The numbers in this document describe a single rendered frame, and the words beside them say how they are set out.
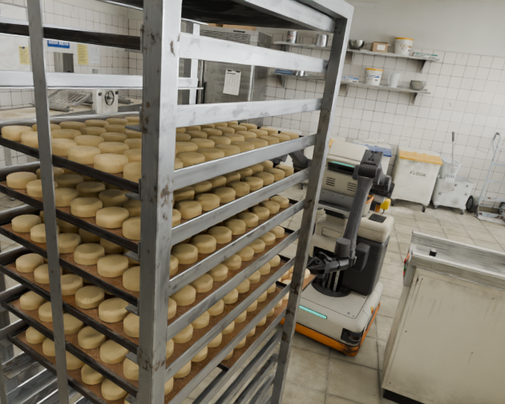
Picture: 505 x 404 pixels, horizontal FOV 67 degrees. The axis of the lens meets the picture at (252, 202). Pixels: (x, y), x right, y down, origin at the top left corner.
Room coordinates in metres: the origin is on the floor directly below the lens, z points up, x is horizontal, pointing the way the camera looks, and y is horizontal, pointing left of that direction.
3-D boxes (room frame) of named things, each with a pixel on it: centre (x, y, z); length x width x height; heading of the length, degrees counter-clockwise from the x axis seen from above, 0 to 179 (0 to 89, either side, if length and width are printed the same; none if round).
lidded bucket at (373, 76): (5.68, -1.46, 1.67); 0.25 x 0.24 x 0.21; 77
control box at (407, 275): (1.81, -0.86, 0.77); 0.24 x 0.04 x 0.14; 160
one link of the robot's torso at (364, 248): (2.15, -0.59, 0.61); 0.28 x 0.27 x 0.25; 62
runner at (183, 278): (0.75, 0.01, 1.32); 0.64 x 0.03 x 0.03; 152
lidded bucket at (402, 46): (5.61, -1.76, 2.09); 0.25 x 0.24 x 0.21; 167
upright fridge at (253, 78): (5.84, 0.79, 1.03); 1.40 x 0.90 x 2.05; 77
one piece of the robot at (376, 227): (2.40, -0.66, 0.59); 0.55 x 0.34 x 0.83; 62
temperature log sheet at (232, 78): (5.33, 0.46, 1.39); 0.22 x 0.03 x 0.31; 77
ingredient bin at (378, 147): (5.44, -1.58, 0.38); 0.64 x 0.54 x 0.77; 167
